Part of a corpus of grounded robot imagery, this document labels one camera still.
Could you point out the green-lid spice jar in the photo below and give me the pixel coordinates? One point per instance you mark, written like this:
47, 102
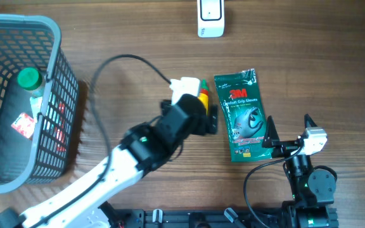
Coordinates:
32, 81

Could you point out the green 3M gloves packet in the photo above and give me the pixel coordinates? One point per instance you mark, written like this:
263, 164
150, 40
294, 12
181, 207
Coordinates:
241, 104

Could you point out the white barcode scanner box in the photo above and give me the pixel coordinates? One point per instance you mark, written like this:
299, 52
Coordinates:
211, 20

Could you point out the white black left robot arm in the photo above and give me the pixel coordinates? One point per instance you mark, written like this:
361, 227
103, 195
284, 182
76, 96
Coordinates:
144, 149

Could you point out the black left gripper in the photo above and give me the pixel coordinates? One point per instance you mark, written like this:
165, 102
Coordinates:
205, 127

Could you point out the mint green tissue packet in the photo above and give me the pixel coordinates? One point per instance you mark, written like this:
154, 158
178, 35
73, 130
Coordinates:
35, 104

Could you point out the grey plastic mesh basket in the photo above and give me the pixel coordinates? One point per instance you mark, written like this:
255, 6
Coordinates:
34, 41

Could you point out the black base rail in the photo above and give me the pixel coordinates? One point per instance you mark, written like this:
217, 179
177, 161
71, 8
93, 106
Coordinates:
271, 217

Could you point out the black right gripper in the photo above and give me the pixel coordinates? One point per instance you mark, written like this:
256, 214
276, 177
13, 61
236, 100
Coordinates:
271, 138

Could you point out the orange tissue packet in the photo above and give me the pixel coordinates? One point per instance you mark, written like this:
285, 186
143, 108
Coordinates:
24, 125

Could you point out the red chili sauce bottle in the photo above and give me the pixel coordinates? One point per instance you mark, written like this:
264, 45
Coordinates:
203, 95

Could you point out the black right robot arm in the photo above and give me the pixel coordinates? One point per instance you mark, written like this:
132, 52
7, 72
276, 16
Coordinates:
312, 187

